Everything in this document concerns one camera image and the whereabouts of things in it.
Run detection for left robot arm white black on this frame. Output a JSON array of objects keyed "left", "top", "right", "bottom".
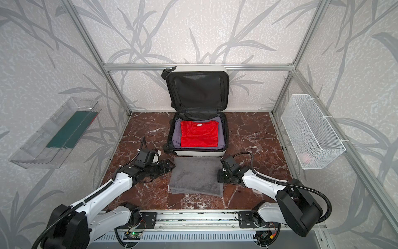
[{"left": 32, "top": 159, "right": 175, "bottom": 249}]

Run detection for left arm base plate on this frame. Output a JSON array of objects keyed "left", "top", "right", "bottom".
[{"left": 125, "top": 212, "right": 157, "bottom": 229}]

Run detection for pink item in basket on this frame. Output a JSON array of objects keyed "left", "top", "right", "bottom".
[{"left": 299, "top": 153, "right": 313, "bottom": 165}]

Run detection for white wire mesh basket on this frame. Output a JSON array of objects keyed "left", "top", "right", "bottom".
[{"left": 281, "top": 94, "right": 346, "bottom": 170}]

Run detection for red t-shirt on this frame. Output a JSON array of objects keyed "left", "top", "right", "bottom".
[{"left": 180, "top": 120, "right": 219, "bottom": 148}]

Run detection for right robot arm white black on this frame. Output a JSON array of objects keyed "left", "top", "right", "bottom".
[{"left": 218, "top": 166, "right": 333, "bottom": 237}]

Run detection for purple trousers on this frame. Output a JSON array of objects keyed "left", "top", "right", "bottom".
[{"left": 171, "top": 116, "right": 226, "bottom": 150}]

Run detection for green circuit board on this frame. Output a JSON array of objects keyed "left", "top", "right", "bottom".
[{"left": 122, "top": 231, "right": 143, "bottom": 241}]

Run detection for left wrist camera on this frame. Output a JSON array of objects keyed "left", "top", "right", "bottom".
[{"left": 134, "top": 148, "right": 161, "bottom": 168}]

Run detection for aluminium cage frame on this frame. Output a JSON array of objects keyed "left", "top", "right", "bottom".
[{"left": 60, "top": 0, "right": 398, "bottom": 234}]

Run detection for white hard-shell suitcase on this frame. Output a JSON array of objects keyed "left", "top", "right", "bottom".
[{"left": 161, "top": 64, "right": 230, "bottom": 157}]

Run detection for clear plastic wall tray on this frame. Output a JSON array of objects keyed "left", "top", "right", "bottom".
[{"left": 9, "top": 97, "right": 101, "bottom": 169}]

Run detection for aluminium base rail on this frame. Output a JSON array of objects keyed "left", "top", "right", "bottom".
[{"left": 62, "top": 209, "right": 327, "bottom": 232}]

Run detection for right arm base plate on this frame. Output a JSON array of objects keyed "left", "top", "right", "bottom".
[{"left": 235, "top": 211, "right": 280, "bottom": 229}]

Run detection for right circuit board wires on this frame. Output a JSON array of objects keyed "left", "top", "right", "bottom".
[{"left": 253, "top": 230, "right": 282, "bottom": 245}]

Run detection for grey towel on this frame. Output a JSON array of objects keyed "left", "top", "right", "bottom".
[{"left": 169, "top": 157, "right": 223, "bottom": 197}]

